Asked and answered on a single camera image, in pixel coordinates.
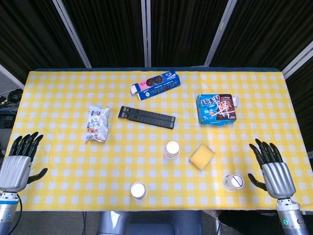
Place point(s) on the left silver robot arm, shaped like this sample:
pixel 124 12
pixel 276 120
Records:
pixel 7 213

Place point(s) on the yellow white checkered tablecloth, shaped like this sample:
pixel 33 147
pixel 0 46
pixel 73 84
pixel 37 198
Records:
pixel 73 171

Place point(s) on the white paper cup blue print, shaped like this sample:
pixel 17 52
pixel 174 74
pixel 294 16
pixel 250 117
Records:
pixel 171 148

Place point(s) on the white paper cup blue flower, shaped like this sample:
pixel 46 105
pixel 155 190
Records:
pixel 233 182

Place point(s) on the white paper cup green flower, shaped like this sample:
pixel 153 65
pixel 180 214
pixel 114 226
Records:
pixel 138 190

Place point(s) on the black folding stand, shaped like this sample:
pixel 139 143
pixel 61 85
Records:
pixel 146 117

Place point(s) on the blue brown biscuit stick box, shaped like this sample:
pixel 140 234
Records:
pixel 217 110

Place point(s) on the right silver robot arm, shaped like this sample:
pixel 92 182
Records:
pixel 291 218

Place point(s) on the grey robot base column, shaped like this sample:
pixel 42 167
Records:
pixel 146 225

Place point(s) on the white partition frame post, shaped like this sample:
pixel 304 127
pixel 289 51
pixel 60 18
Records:
pixel 7 72
pixel 71 31
pixel 298 60
pixel 218 31
pixel 146 31

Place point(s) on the white crinkled snack bag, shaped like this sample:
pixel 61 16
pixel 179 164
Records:
pixel 97 122

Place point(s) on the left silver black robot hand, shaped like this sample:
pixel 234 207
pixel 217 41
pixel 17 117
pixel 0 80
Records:
pixel 14 171

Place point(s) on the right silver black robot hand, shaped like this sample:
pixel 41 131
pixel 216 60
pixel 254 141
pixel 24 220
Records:
pixel 278 178

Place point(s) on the yellow sponge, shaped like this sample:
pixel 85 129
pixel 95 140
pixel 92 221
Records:
pixel 201 157

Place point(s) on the blue pink Oreo cookie box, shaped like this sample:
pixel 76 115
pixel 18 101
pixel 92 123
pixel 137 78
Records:
pixel 161 85

